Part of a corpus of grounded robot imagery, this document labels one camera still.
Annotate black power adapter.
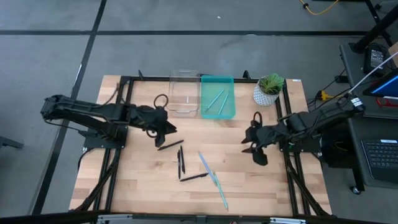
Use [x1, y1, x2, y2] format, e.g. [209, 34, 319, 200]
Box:
[363, 42, 390, 77]

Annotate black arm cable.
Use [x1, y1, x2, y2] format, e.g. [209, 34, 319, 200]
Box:
[251, 111, 264, 128]
[105, 82, 170, 139]

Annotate black stand pole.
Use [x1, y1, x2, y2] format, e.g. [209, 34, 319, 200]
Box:
[349, 0, 398, 54]

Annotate green plant in white pot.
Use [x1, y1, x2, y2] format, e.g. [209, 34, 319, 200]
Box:
[252, 73, 285, 107]

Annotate black stand foot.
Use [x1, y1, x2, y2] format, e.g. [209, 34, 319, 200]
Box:
[0, 136, 25, 150]

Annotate black computer case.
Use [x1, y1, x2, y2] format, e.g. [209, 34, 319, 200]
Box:
[320, 119, 358, 169]

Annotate black power cables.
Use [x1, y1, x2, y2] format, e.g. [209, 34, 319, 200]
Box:
[306, 70, 348, 121]

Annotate clear plastic bin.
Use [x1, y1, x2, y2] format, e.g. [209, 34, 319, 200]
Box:
[166, 69, 201, 118]

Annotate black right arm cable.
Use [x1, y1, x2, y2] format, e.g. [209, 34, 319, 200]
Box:
[251, 111, 264, 128]

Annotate yellow cable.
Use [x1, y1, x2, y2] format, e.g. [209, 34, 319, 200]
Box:
[298, 0, 340, 16]

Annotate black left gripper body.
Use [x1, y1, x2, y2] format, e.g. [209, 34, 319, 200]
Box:
[133, 107, 169, 148]

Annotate blue pencil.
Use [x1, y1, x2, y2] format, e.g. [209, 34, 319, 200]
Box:
[198, 151, 218, 187]

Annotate laptop screen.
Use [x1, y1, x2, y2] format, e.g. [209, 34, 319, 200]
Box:
[362, 68, 398, 100]

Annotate black keyboard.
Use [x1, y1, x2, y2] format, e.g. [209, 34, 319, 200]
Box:
[360, 138, 398, 184]

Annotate red object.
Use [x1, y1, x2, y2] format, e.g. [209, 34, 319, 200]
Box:
[375, 96, 398, 108]

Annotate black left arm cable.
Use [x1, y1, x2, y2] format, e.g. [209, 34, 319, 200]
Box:
[105, 82, 170, 139]

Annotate dark grey desk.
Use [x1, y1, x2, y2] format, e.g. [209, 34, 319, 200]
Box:
[339, 42, 398, 189]

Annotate white cable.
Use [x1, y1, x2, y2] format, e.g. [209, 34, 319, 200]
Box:
[350, 51, 398, 93]

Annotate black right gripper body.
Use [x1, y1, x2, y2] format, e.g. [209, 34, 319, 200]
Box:
[252, 119, 285, 167]

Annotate teal plastic bin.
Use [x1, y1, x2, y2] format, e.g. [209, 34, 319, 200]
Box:
[200, 75, 236, 120]

